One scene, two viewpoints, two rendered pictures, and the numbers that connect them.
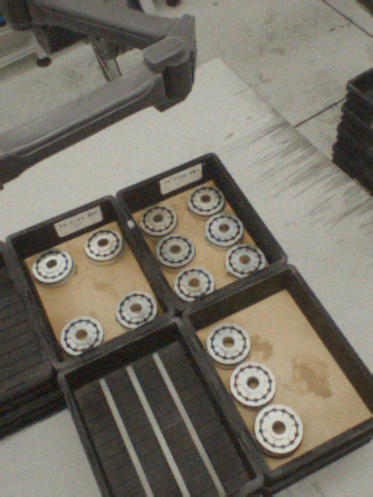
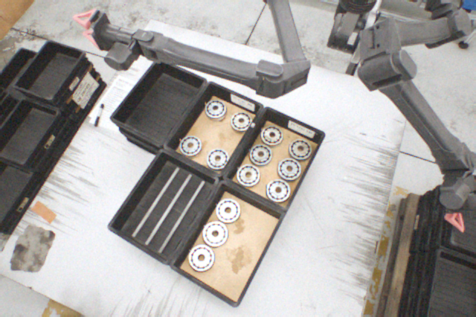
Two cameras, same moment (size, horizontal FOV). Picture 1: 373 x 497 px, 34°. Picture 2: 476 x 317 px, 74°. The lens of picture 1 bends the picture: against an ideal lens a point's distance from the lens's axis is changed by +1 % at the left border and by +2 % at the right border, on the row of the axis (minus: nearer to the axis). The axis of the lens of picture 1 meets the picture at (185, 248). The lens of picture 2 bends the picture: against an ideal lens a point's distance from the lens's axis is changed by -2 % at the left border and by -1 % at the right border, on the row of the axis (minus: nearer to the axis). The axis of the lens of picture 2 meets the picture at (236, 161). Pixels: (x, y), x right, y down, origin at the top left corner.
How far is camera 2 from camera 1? 0.56 m
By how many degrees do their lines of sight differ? 26
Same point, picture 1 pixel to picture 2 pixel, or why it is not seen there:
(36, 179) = not seen: hidden behind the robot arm
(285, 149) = (377, 167)
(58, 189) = not seen: hidden behind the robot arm
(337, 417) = (226, 282)
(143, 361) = (198, 178)
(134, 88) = (241, 72)
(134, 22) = (288, 42)
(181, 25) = (298, 64)
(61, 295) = (206, 123)
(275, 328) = (253, 227)
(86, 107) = (214, 61)
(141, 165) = (310, 106)
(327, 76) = not seen: outside the picture
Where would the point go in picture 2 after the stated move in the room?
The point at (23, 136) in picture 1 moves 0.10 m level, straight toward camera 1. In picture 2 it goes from (178, 49) to (158, 74)
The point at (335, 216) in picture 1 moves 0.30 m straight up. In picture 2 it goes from (353, 219) to (377, 202)
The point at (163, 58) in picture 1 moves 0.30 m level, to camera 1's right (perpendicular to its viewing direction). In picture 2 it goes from (262, 71) to (351, 152)
